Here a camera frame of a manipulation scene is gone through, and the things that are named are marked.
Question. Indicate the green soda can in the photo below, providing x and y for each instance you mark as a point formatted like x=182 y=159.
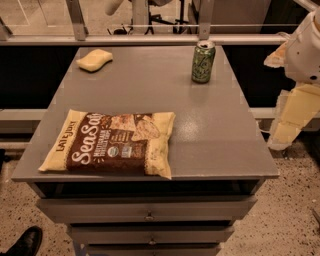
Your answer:
x=203 y=59

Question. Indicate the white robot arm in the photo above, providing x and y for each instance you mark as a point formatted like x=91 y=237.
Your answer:
x=300 y=58

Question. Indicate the yellow sponge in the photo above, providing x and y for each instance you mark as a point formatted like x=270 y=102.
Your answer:
x=94 y=60

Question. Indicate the sea salt chips bag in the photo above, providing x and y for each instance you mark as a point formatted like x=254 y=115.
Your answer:
x=100 y=142

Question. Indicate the grey drawer cabinet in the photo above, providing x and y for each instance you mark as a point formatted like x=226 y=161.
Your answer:
x=217 y=156

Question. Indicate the metal drawer knob upper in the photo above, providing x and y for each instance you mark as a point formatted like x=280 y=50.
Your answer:
x=149 y=217

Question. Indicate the metal drawer knob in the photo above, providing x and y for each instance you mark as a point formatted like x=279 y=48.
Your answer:
x=152 y=242
x=149 y=217

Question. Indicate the metal drawer knob lower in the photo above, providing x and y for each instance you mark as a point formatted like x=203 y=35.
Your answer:
x=152 y=242

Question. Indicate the black shoe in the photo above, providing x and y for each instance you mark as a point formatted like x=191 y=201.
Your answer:
x=28 y=244

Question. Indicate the grey window rail frame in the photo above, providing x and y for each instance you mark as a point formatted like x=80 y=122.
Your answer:
x=130 y=22

